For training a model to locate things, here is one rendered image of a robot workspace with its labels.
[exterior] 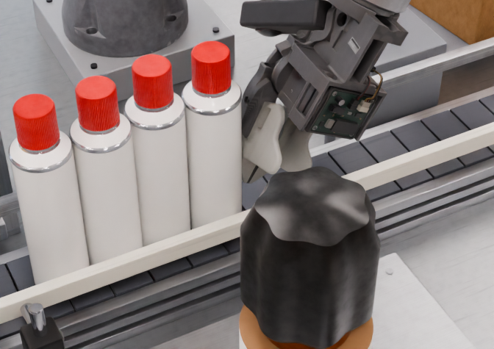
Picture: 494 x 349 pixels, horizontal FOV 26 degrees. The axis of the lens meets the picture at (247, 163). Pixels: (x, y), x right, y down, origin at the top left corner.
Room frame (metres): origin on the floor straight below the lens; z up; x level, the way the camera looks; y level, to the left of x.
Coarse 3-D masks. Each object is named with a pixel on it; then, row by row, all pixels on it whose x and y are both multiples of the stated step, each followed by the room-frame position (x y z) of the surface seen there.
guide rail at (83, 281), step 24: (432, 144) 0.80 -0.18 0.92; (456, 144) 0.81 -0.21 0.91; (480, 144) 0.82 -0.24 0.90; (384, 168) 0.77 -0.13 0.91; (408, 168) 0.78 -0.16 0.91; (240, 216) 0.70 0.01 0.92; (168, 240) 0.67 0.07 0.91; (192, 240) 0.67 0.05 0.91; (216, 240) 0.68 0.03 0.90; (96, 264) 0.64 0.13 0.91; (120, 264) 0.64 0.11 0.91; (144, 264) 0.65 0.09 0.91; (48, 288) 0.61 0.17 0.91; (72, 288) 0.62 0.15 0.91; (96, 288) 0.63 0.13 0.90; (0, 312) 0.59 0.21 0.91
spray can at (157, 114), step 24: (144, 72) 0.70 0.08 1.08; (168, 72) 0.70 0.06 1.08; (144, 96) 0.69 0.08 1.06; (168, 96) 0.70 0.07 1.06; (144, 120) 0.69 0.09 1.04; (168, 120) 0.69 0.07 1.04; (144, 144) 0.68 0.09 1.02; (168, 144) 0.69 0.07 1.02; (144, 168) 0.69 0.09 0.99; (168, 168) 0.69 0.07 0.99; (144, 192) 0.69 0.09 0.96; (168, 192) 0.69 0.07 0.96; (144, 216) 0.69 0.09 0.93; (168, 216) 0.68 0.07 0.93; (144, 240) 0.69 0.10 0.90
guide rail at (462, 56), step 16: (464, 48) 0.90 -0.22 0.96; (480, 48) 0.90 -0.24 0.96; (416, 64) 0.87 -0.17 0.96; (432, 64) 0.87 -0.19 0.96; (448, 64) 0.88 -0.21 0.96; (464, 64) 0.89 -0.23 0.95; (384, 80) 0.85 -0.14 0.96; (400, 80) 0.86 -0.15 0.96; (16, 192) 0.69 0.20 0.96; (0, 208) 0.67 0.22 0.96; (16, 208) 0.67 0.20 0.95
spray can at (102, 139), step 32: (96, 96) 0.67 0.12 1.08; (96, 128) 0.66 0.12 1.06; (128, 128) 0.68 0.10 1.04; (96, 160) 0.65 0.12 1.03; (128, 160) 0.67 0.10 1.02; (96, 192) 0.65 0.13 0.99; (128, 192) 0.66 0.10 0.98; (96, 224) 0.66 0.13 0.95; (128, 224) 0.66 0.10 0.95; (96, 256) 0.66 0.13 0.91
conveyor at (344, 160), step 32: (416, 128) 0.87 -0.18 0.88; (448, 128) 0.87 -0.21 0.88; (320, 160) 0.82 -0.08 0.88; (352, 160) 0.82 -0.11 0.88; (384, 160) 0.82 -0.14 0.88; (448, 160) 0.82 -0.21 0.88; (480, 160) 0.82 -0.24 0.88; (256, 192) 0.77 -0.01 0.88; (384, 192) 0.77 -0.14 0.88; (192, 256) 0.68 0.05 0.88; (224, 256) 0.69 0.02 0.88; (0, 288) 0.65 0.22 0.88; (128, 288) 0.65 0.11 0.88
